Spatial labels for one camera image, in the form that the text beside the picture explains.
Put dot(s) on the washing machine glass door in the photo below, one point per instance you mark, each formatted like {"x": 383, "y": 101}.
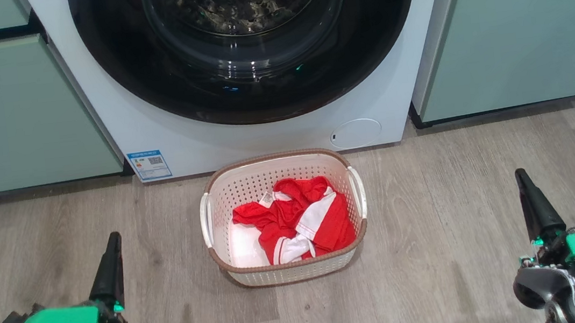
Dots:
{"x": 160, "y": 89}

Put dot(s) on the white front-load washing machine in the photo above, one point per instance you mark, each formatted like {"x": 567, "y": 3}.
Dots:
{"x": 274, "y": 136}

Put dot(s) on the stainless steel washing machine drum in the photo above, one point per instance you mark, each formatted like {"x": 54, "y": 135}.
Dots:
{"x": 243, "y": 9}

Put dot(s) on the blue energy label sticker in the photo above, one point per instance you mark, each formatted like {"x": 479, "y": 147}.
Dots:
{"x": 150, "y": 165}

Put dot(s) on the cream perforated laundry basket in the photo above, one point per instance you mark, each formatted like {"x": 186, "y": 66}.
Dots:
{"x": 247, "y": 188}

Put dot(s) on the pale green cabinet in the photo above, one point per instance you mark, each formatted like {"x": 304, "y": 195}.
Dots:
{"x": 12, "y": 117}
{"x": 520, "y": 21}

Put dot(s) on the round white filter cover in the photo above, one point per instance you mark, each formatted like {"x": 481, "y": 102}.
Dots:
{"x": 356, "y": 133}

